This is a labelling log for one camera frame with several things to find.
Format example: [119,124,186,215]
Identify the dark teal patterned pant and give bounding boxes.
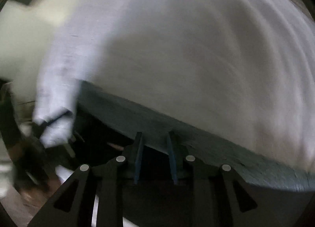
[39,80,315,227]

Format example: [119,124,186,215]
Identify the white plush bed blanket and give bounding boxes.
[33,0,314,172]

